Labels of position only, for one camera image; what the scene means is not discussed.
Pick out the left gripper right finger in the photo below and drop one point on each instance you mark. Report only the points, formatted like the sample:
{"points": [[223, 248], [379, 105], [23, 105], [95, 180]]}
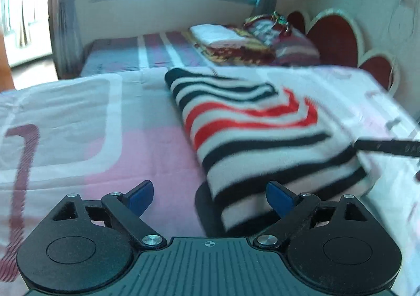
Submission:
{"points": [[330, 246]]}

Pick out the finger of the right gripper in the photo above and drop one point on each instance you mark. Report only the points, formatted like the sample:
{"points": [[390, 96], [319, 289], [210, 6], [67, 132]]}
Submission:
{"points": [[396, 147]]}

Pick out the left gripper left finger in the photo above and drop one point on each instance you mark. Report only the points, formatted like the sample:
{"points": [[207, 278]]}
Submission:
{"points": [[89, 245]]}

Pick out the striped knit sweater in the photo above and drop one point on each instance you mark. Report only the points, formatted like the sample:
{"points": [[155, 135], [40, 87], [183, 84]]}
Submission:
{"points": [[247, 133]]}

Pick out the patterned bed sheet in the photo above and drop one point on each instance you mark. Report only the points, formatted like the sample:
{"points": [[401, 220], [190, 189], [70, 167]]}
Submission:
{"points": [[104, 133]]}

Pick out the red white headboard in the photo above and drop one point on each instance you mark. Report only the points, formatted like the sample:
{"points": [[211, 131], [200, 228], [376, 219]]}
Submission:
{"points": [[340, 41]]}

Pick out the striped plaid pillow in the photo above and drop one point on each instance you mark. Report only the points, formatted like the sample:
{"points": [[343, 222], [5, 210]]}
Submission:
{"points": [[290, 46]]}

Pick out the brown wooden door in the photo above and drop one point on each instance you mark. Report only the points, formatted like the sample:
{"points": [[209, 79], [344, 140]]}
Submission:
{"points": [[6, 79]]}

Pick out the folded white red blanket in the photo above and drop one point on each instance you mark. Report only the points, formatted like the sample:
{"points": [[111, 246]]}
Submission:
{"points": [[230, 45]]}

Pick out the dark grey left curtain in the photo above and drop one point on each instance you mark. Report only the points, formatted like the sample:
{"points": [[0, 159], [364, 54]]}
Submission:
{"points": [[66, 44]]}

